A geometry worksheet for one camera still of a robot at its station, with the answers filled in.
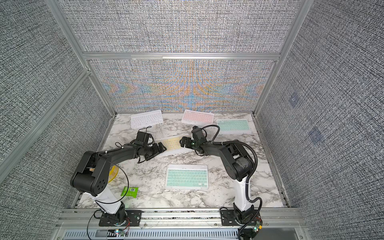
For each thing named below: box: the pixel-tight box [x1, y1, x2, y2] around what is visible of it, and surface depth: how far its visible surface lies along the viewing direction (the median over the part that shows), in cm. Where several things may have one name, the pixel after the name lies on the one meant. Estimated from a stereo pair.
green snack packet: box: [120, 186, 139, 198], surface depth 83 cm
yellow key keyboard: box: [155, 136, 184, 151], surface depth 102 cm
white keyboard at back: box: [130, 109, 164, 129], surface depth 119 cm
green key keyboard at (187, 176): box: [165, 164, 209, 190], surface depth 88 cm
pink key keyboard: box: [181, 109, 214, 125], surface depth 119 cm
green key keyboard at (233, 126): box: [216, 119, 252, 135], surface depth 115 cm
